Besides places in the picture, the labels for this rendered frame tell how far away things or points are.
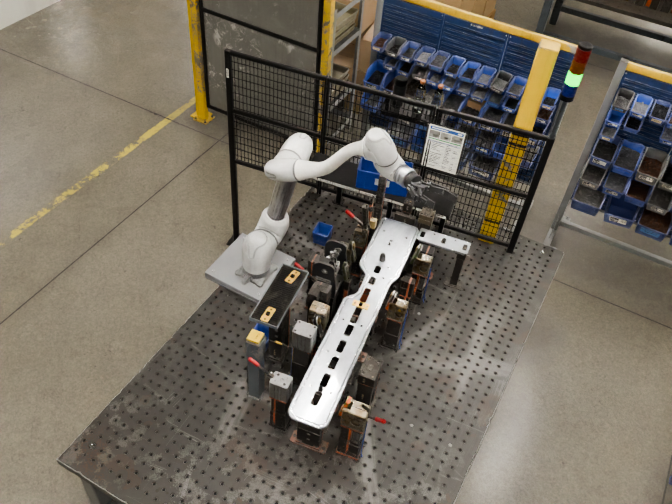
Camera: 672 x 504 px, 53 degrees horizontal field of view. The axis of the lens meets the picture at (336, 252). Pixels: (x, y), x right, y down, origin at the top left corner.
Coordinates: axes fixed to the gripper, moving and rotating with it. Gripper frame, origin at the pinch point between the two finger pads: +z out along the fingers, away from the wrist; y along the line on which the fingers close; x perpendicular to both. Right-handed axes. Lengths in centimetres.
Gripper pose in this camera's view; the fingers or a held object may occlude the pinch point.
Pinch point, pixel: (443, 201)
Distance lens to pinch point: 281.2
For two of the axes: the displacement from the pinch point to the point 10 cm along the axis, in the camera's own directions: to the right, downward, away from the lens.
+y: -7.7, 2.1, -6.0
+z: 6.1, 5.1, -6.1
